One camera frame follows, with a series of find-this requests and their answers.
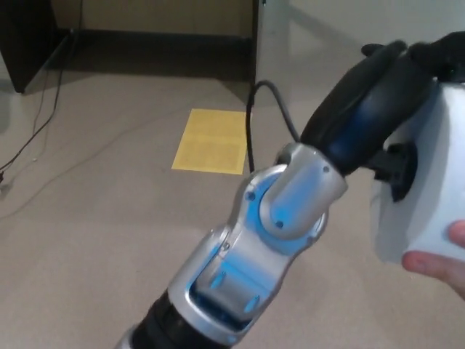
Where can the dark brown wooden desk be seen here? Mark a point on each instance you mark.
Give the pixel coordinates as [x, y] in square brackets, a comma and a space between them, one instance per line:
[22, 43]

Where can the white toilet paper roll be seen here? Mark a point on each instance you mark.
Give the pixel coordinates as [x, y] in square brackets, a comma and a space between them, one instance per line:
[443, 163]

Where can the yellow paper sheet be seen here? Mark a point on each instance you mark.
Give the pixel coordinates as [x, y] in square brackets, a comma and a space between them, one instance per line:
[212, 141]

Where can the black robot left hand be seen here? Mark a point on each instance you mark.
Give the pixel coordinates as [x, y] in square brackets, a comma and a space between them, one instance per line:
[356, 109]

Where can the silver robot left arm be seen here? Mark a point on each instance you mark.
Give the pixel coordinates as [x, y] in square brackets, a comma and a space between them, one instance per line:
[254, 254]

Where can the person's bare hand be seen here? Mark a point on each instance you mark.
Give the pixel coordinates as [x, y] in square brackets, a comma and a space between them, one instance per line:
[432, 267]

